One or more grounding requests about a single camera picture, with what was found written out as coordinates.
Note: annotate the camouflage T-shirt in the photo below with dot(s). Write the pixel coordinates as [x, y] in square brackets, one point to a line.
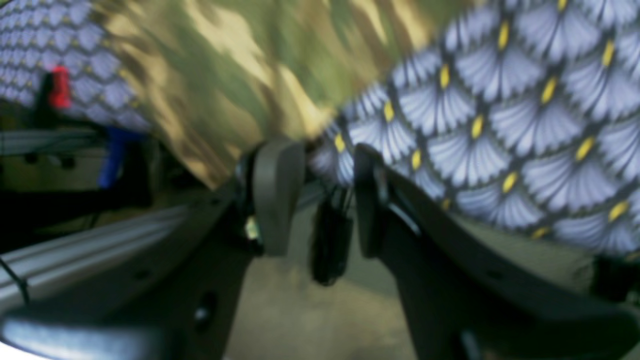
[217, 77]

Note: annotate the blue clamp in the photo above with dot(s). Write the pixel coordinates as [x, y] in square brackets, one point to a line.
[116, 146]

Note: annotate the red clamp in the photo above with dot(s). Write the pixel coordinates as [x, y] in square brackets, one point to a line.
[59, 96]

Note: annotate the fan-patterned tablecloth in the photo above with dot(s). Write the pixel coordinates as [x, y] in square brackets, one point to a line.
[521, 114]

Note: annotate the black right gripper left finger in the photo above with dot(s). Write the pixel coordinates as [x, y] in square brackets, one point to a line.
[175, 299]

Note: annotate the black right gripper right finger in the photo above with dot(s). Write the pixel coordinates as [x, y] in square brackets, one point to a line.
[463, 301]

